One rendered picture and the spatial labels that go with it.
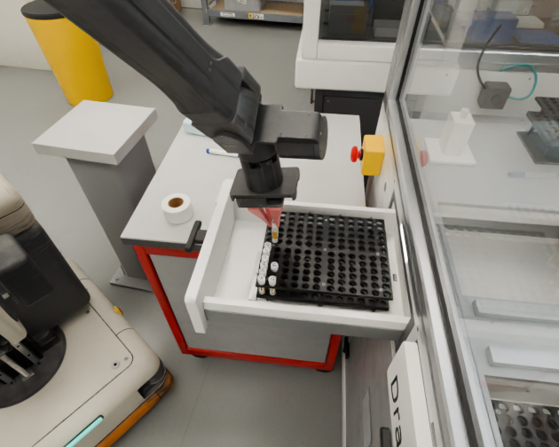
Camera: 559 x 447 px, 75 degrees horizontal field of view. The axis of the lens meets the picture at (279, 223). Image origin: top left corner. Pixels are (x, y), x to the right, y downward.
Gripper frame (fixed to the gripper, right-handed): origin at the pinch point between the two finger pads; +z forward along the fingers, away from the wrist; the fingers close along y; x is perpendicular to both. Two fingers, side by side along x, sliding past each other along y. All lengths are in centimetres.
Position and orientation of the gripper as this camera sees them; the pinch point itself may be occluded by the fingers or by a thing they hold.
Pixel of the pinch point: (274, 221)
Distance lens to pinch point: 62.3
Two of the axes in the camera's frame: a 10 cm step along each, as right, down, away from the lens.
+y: 9.8, 0.0, -2.1
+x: 1.4, -7.3, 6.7
